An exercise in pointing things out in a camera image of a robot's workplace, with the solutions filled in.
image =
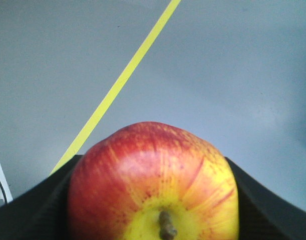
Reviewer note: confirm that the red yellow apple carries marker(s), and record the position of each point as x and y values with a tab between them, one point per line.
122	185

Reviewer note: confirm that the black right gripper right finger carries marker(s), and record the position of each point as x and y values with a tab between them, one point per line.
263	214

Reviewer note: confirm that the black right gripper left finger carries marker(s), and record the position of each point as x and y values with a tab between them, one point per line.
40	213

